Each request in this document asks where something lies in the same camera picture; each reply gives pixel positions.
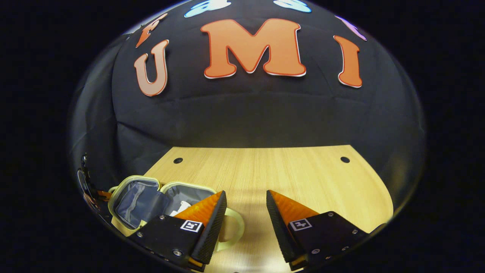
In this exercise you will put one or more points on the pale yellow suitcase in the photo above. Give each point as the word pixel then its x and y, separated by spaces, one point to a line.
pixel 140 201

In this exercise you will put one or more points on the white squeeze tube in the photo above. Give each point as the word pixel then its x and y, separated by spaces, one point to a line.
pixel 181 208

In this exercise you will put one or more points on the black backdrop cloth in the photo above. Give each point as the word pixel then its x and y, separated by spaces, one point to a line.
pixel 246 113

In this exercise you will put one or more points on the dark equipment stand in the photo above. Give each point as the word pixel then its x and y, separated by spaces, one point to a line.
pixel 82 174

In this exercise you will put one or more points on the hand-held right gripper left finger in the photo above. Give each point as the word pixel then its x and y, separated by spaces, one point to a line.
pixel 214 227

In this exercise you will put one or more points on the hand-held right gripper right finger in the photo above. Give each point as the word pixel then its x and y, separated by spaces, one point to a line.
pixel 278 227

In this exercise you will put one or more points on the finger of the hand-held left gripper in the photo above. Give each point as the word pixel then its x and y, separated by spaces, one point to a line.
pixel 105 194

